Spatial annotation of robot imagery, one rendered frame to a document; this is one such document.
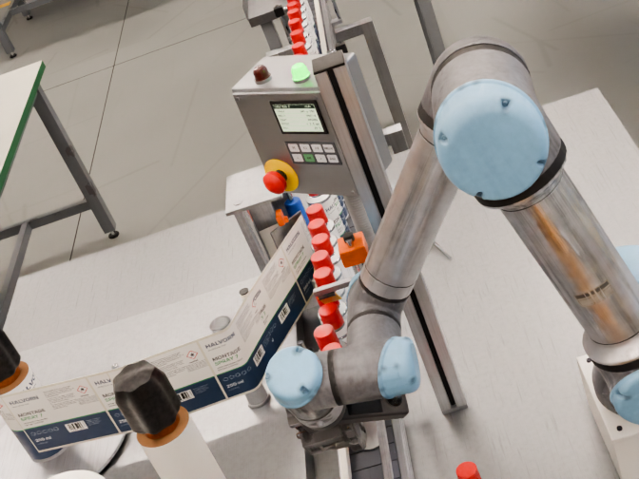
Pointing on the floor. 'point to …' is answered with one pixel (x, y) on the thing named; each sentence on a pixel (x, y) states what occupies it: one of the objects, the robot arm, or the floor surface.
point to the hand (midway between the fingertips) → (363, 433)
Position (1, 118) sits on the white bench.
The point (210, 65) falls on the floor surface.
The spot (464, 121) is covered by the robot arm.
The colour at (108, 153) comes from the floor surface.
